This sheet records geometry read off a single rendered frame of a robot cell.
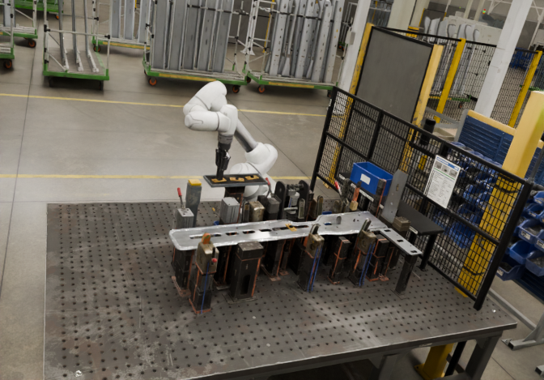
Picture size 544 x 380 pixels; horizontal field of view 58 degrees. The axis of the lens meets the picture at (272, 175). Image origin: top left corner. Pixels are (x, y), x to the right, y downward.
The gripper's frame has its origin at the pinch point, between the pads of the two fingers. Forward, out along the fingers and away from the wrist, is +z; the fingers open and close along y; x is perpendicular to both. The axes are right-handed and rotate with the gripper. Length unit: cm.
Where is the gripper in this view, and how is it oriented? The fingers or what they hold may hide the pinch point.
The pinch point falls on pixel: (219, 173)
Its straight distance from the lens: 286.2
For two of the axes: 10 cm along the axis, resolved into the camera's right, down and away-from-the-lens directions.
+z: -1.8, 9.1, 3.8
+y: 6.0, 4.1, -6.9
